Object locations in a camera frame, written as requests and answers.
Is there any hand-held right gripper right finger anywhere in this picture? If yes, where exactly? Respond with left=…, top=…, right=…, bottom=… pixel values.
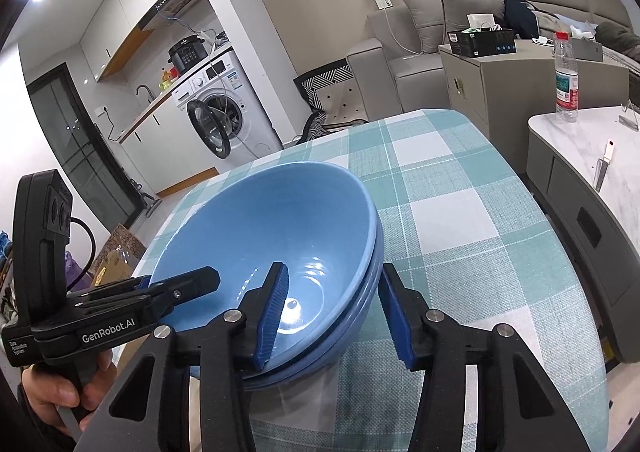
left=378, top=265, right=591, bottom=452

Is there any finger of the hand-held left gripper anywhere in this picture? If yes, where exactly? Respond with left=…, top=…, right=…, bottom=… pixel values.
left=144, top=266, right=221, bottom=319

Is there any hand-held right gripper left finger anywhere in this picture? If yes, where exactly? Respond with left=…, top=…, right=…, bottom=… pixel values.
left=102, top=262, right=291, bottom=452

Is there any ribbed light blue bowl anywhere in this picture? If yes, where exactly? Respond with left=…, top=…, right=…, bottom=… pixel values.
left=149, top=161, right=377, bottom=364

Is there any person's left hand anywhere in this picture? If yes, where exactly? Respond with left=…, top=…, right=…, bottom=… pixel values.
left=17, top=348, right=119, bottom=433

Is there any purple bag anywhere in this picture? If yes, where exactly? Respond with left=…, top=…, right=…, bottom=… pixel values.
left=64, top=252, right=86, bottom=288

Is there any brown cardboard box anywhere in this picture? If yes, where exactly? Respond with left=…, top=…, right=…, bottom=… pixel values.
left=92, top=247, right=134, bottom=291

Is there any patterned cardboard box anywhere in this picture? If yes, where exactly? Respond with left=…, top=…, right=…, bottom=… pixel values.
left=106, top=225, right=147, bottom=264

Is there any upright vacuum cleaner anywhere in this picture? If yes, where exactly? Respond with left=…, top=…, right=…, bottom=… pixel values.
left=132, top=177, right=162, bottom=218

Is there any teal checked tablecloth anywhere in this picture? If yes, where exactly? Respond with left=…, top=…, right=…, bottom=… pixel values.
left=112, top=108, right=612, bottom=452

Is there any dark glass door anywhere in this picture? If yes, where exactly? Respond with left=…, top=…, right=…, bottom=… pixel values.
left=27, top=63, right=144, bottom=234

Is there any white kitchen counter cabinet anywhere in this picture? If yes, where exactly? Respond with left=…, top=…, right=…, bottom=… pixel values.
left=117, top=87, right=222, bottom=199

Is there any white washing machine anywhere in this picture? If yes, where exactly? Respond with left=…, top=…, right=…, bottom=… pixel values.
left=172, top=48, right=283, bottom=173

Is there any grey coffee table marble top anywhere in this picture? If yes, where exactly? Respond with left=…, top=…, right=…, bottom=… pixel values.
left=526, top=106, right=640, bottom=364

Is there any black pressure cooker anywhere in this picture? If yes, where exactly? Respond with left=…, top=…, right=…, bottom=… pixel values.
left=168, top=35, right=209, bottom=74

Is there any grey sofa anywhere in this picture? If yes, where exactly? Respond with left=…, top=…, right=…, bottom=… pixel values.
left=347, top=0, right=640, bottom=119

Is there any beige side cabinet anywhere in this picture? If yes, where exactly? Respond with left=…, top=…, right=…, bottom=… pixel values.
left=439, top=40, right=557, bottom=139

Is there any black range hood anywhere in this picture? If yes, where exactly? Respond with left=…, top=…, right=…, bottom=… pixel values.
left=137, top=0, right=206, bottom=32

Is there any black box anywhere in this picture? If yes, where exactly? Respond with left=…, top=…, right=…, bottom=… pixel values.
left=448, top=27, right=517, bottom=58

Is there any clear water bottle red cap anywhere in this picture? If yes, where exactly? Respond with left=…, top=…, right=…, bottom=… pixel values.
left=554, top=31, right=581, bottom=124

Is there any grey sofa cushion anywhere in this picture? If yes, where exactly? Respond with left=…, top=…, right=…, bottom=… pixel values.
left=436, top=0, right=509, bottom=41
left=398, top=0, right=452, bottom=56

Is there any small metal stand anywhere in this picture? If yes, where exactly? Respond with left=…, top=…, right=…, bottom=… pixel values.
left=618, top=101, right=640, bottom=132

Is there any dark blue garment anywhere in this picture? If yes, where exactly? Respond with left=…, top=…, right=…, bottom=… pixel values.
left=504, top=0, right=539, bottom=38

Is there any grey flat box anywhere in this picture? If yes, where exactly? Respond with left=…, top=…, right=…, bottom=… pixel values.
left=570, top=37, right=606, bottom=64

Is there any tissue pack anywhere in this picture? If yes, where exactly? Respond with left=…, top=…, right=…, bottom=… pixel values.
left=567, top=21, right=599, bottom=41

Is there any grey blanket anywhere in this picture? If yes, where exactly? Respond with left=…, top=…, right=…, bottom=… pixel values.
left=537, top=10, right=640, bottom=64

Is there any black cable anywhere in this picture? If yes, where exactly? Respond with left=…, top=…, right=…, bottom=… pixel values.
left=69, top=216, right=97, bottom=284

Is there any white handled knife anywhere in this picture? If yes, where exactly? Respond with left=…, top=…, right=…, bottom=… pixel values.
left=593, top=139, right=616, bottom=192

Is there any white charging cable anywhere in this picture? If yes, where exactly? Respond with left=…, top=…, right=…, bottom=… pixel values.
left=384, top=7, right=422, bottom=56

